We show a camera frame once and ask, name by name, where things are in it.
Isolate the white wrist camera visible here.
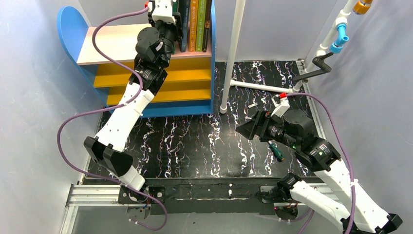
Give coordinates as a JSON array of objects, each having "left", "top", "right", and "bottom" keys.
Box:
[
  {"left": 271, "top": 93, "right": 290, "bottom": 117},
  {"left": 145, "top": 0, "right": 177, "bottom": 25}
]

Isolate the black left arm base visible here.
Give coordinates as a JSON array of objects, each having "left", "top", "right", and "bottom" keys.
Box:
[{"left": 117, "top": 185, "right": 166, "bottom": 220}]

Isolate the blue pipe fitting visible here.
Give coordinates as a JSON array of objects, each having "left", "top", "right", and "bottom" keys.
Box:
[{"left": 329, "top": 23, "right": 349, "bottom": 54}]

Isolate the orange cartoon book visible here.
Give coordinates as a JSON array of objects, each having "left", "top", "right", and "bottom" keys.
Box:
[{"left": 188, "top": 0, "right": 199, "bottom": 52}]

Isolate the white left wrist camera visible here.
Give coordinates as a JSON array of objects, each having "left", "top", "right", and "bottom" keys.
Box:
[{"left": 145, "top": 0, "right": 177, "bottom": 25}]

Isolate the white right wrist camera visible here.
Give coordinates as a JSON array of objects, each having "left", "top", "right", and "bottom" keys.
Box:
[{"left": 271, "top": 93, "right": 290, "bottom": 117}]

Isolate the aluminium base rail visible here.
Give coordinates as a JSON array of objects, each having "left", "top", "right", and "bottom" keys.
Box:
[{"left": 60, "top": 178, "right": 338, "bottom": 234}]

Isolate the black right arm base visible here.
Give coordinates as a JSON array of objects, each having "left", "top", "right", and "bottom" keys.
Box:
[{"left": 256, "top": 173, "right": 301, "bottom": 221}]

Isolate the orange pipe cap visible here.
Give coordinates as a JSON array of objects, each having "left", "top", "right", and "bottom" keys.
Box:
[{"left": 353, "top": 0, "right": 373, "bottom": 15}]

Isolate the blue pink yellow bookshelf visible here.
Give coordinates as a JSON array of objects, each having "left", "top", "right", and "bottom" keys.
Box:
[{"left": 56, "top": 0, "right": 216, "bottom": 119}]

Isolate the green handled screwdriver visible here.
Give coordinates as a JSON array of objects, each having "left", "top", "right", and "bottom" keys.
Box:
[{"left": 268, "top": 141, "right": 284, "bottom": 162}]

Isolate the dark green storey treehouse book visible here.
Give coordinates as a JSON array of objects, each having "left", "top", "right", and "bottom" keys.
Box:
[{"left": 172, "top": 0, "right": 182, "bottom": 20}]

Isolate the white pvc pipe frame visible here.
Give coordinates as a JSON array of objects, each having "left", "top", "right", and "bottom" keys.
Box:
[{"left": 215, "top": 0, "right": 355, "bottom": 114}]

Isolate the lime green treehouse book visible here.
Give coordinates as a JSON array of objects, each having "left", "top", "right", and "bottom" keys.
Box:
[{"left": 195, "top": 0, "right": 207, "bottom": 52}]

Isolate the black pipe handle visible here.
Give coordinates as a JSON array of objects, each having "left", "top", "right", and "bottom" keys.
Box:
[{"left": 292, "top": 51, "right": 335, "bottom": 82}]

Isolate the grey blue book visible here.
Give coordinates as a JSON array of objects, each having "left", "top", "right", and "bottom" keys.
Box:
[{"left": 178, "top": 0, "right": 191, "bottom": 53}]

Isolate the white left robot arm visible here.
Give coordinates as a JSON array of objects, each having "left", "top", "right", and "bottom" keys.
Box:
[{"left": 84, "top": 20, "right": 182, "bottom": 191}]

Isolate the red hardcover book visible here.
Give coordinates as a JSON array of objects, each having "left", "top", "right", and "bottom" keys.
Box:
[{"left": 202, "top": 0, "right": 212, "bottom": 53}]

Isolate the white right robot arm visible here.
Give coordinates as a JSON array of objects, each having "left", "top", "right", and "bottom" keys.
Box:
[{"left": 236, "top": 110, "right": 403, "bottom": 234}]

